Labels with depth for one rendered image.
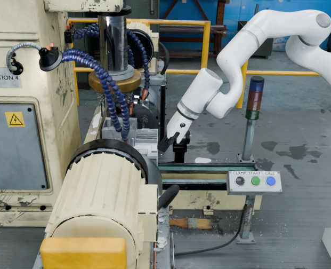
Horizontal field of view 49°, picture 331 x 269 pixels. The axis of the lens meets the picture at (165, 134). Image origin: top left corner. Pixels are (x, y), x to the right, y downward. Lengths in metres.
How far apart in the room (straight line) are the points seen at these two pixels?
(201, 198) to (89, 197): 0.84
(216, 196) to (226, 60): 0.53
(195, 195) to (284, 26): 0.70
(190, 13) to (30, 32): 5.31
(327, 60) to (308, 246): 0.66
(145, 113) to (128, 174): 0.83
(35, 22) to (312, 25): 0.87
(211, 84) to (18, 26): 0.59
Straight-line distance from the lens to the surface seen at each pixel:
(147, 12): 4.34
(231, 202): 1.49
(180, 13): 6.29
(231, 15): 6.39
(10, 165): 1.31
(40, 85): 1.14
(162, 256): 0.82
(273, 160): 1.86
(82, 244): 0.59
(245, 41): 1.30
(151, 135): 1.35
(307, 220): 1.55
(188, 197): 1.45
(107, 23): 1.19
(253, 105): 1.66
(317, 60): 1.44
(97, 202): 0.65
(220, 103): 1.18
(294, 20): 1.37
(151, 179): 1.09
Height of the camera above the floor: 1.77
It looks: 29 degrees down
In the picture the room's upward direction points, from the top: 1 degrees clockwise
